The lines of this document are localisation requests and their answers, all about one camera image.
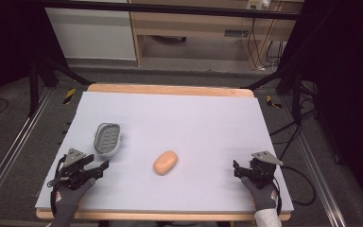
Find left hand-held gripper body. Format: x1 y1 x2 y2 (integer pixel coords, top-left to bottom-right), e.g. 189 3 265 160
58 148 93 191

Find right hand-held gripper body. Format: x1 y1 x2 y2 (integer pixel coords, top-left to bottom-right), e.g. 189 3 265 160
249 150 284 190

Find grey soap dish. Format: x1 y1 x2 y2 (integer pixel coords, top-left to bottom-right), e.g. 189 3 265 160
93 122 124 158

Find orange bread roll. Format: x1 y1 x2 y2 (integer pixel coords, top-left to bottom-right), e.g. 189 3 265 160
152 149 180 177

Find person's right hand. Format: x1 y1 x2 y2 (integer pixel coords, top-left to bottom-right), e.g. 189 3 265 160
240 176 280 212

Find person's left hand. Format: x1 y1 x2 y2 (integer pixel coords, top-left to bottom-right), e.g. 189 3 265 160
51 177 96 219

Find yellow black floor tape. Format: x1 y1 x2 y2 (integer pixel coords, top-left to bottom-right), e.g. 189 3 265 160
266 95 284 110
62 87 77 105

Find white table mat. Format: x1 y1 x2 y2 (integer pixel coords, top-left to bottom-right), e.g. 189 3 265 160
34 91 295 213

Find black metal stand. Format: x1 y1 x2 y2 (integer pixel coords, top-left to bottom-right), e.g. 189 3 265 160
27 53 93 117
241 64 304 122

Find wooden table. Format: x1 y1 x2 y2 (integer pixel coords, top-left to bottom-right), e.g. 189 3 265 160
35 82 293 222

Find white cabinet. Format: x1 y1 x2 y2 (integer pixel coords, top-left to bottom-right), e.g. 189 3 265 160
44 7 137 61

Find dark curtain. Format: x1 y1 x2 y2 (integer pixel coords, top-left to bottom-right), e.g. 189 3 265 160
0 0 48 121
287 0 363 218

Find wooden desk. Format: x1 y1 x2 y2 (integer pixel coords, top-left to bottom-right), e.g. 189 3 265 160
128 0 304 69

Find white power strip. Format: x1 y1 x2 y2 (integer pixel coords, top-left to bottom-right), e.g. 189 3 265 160
246 0 271 10

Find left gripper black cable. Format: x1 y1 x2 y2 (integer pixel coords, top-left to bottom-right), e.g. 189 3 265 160
46 154 66 188

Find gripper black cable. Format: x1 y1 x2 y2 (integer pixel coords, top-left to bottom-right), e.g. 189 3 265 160
46 154 66 188
273 165 317 208

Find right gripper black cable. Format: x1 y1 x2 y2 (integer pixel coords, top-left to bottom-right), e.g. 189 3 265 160
273 165 317 208

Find aluminium floor rail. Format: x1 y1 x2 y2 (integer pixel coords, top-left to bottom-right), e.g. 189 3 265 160
279 94 345 227
0 87 54 219

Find black floor cables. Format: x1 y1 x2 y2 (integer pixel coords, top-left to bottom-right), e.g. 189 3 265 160
268 79 319 160

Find black hanging cables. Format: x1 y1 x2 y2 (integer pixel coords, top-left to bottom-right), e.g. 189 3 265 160
247 17 285 72

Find black metal frame bar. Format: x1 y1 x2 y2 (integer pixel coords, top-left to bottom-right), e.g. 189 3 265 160
43 0 301 21

